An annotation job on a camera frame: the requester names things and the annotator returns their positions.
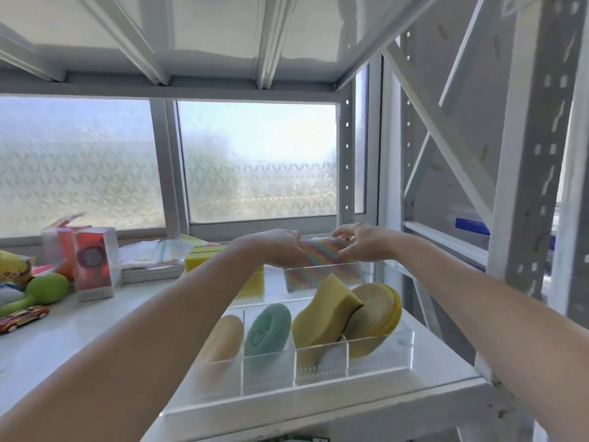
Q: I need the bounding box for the clear acrylic divided organizer tray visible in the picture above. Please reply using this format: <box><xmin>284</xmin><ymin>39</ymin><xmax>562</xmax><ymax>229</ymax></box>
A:
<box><xmin>160</xmin><ymin>260</ymin><xmax>416</xmax><ymax>416</ymax></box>

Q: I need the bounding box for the yellow snack bag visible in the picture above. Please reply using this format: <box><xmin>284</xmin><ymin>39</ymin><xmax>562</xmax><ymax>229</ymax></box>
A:
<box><xmin>0</xmin><ymin>250</ymin><xmax>37</xmax><ymax>289</ymax></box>

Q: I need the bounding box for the person's right hand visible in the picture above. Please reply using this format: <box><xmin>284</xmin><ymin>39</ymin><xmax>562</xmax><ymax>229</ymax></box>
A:
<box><xmin>331</xmin><ymin>223</ymin><xmax>395</xmax><ymax>264</ymax></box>

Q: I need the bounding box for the person's left hand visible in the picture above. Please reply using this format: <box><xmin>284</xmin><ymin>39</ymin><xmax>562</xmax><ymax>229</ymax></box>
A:
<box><xmin>252</xmin><ymin>228</ymin><xmax>303</xmax><ymax>268</ymax></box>

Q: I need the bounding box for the clear box with red insert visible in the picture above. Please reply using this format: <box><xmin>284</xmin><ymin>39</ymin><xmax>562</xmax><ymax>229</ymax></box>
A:
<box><xmin>72</xmin><ymin>226</ymin><xmax>121</xmax><ymax>303</ymax></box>
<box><xmin>41</xmin><ymin>212</ymin><xmax>88</xmax><ymax>281</ymax></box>

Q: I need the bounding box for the blue and white box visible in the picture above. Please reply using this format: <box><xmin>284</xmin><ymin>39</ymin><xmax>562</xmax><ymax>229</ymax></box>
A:
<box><xmin>448</xmin><ymin>209</ymin><xmax>492</xmax><ymax>249</ymax></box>

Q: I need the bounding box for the person's right forearm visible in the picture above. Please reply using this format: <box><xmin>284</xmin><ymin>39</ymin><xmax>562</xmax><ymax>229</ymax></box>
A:
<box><xmin>389</xmin><ymin>232</ymin><xmax>589</xmax><ymax>442</ymax></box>

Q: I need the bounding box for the teal mesh scrubber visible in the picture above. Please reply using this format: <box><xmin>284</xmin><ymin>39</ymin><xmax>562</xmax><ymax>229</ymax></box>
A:
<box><xmin>243</xmin><ymin>303</ymin><xmax>292</xmax><ymax>357</ymax></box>

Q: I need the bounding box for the pale yellow oblong sponge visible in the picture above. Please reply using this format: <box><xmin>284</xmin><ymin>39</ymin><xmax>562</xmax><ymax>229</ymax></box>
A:
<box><xmin>199</xmin><ymin>314</ymin><xmax>244</xmax><ymax>364</ymax></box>

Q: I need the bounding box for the white metal shelf rack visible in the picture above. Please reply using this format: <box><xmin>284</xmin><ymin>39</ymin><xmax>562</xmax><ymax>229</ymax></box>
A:
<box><xmin>0</xmin><ymin>0</ymin><xmax>530</xmax><ymax>442</ymax></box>

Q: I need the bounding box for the red toy car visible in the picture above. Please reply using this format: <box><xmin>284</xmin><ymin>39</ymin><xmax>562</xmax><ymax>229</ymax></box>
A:
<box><xmin>0</xmin><ymin>304</ymin><xmax>51</xmax><ymax>336</ymax></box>

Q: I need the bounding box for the stack of clear plastic packets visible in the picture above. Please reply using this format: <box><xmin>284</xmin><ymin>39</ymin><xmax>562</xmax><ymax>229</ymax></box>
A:
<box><xmin>119</xmin><ymin>235</ymin><xmax>221</xmax><ymax>285</ymax></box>

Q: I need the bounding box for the green maraca toy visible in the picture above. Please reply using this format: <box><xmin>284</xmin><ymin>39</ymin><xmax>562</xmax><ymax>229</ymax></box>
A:
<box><xmin>0</xmin><ymin>273</ymin><xmax>70</xmax><ymax>318</ymax></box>

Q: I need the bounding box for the person's left forearm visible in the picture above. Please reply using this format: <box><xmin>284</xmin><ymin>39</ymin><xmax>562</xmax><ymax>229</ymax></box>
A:
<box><xmin>0</xmin><ymin>235</ymin><xmax>265</xmax><ymax>442</ymax></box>

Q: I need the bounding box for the rainbow striped scrub pad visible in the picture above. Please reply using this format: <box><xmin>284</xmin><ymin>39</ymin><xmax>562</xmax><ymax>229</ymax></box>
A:
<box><xmin>297</xmin><ymin>238</ymin><xmax>350</xmax><ymax>268</ymax></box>

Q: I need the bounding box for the yellow wave-shaped sponge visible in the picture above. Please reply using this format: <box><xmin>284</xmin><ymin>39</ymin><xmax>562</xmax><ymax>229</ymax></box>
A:
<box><xmin>290</xmin><ymin>273</ymin><xmax>364</xmax><ymax>349</ymax></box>

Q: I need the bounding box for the yellow sponge pack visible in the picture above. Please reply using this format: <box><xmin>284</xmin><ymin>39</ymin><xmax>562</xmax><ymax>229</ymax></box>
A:
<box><xmin>184</xmin><ymin>244</ymin><xmax>227</xmax><ymax>274</ymax></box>

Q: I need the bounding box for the frosted glass window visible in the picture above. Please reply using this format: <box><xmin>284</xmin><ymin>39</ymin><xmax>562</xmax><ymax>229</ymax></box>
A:
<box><xmin>0</xmin><ymin>64</ymin><xmax>383</xmax><ymax>246</ymax></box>

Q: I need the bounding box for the yellow rectangular sponge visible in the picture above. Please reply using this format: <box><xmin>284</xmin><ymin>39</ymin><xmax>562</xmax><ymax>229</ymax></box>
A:
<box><xmin>234</xmin><ymin>264</ymin><xmax>267</xmax><ymax>300</ymax></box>

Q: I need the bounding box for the grey metal shelf rack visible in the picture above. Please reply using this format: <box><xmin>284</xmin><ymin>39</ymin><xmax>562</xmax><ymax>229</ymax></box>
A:
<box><xmin>382</xmin><ymin>0</ymin><xmax>589</xmax><ymax>442</ymax></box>

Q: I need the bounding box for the round yellow scrub pad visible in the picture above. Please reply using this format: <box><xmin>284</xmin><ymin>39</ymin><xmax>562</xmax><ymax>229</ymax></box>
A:
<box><xmin>343</xmin><ymin>282</ymin><xmax>403</xmax><ymax>359</ymax></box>

